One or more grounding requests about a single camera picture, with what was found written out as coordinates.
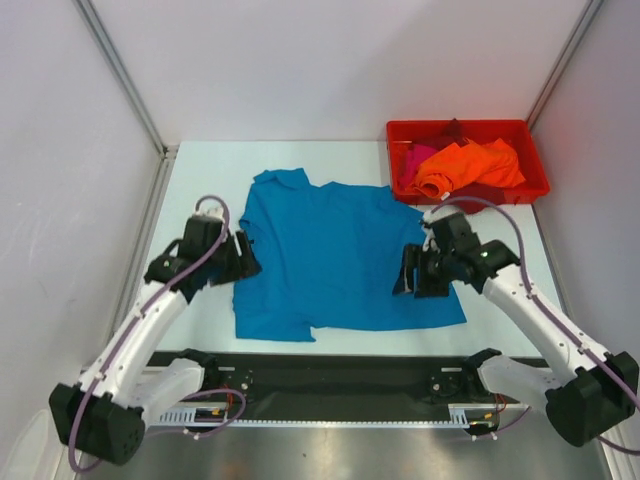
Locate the white slotted cable duct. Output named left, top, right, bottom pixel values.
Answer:
left=448, top=403, right=527, bottom=427
left=151, top=407, right=229, bottom=428

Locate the pink t-shirt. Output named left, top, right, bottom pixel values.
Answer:
left=398, top=144, right=439, bottom=189

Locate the orange t-shirt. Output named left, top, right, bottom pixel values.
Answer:
left=409, top=138, right=525, bottom=199

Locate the white slotted cable duct right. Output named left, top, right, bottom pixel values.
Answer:
left=448, top=403, right=527, bottom=427

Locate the aluminium side rail left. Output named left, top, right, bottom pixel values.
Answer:
left=110, top=145, right=179, bottom=334

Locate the blue polo t-shirt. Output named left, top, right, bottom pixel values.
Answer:
left=233, top=169, right=466, bottom=342

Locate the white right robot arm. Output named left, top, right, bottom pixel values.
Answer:
left=393, top=212, right=639, bottom=447

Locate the dark red t-shirt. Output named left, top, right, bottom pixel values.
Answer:
left=420, top=119, right=469, bottom=151

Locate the aluminium frame post left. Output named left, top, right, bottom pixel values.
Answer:
left=73, top=0, right=167, bottom=158

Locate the white slotted cable duct left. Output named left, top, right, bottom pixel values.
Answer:
left=151, top=407, right=229, bottom=428

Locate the aluminium frame post right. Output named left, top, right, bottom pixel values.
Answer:
left=526, top=0, right=607, bottom=130

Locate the aluminium frame post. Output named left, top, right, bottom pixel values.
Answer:
left=526, top=0, right=607, bottom=130
left=73, top=0, right=167, bottom=158

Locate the red plastic bin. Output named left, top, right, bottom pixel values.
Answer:
left=386, top=119, right=550, bottom=205

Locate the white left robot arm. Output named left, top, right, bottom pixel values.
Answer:
left=49, top=199, right=261, bottom=473

